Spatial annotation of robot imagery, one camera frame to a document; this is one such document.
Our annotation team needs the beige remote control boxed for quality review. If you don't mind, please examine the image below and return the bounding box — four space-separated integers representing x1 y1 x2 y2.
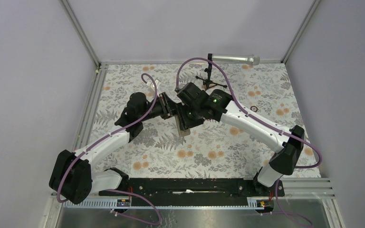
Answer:
175 115 191 137

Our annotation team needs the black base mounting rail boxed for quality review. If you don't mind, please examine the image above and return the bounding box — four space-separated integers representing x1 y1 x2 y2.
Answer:
117 174 285 207

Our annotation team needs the black tripod microphone stand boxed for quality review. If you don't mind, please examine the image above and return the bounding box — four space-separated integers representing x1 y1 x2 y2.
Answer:
195 63 228 90

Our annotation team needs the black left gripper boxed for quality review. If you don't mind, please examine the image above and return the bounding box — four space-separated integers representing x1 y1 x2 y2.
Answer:
139 93 177 123

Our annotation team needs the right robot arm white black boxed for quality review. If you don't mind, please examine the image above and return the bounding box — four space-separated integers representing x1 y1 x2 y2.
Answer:
177 83 305 196

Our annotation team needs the floral patterned table mat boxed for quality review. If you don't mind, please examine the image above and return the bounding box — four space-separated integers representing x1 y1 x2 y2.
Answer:
89 62 303 178

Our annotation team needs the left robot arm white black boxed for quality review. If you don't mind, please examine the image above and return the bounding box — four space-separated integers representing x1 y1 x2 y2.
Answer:
48 92 186 204

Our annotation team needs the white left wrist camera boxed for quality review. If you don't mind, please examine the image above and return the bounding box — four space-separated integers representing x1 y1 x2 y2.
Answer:
151 79 161 90

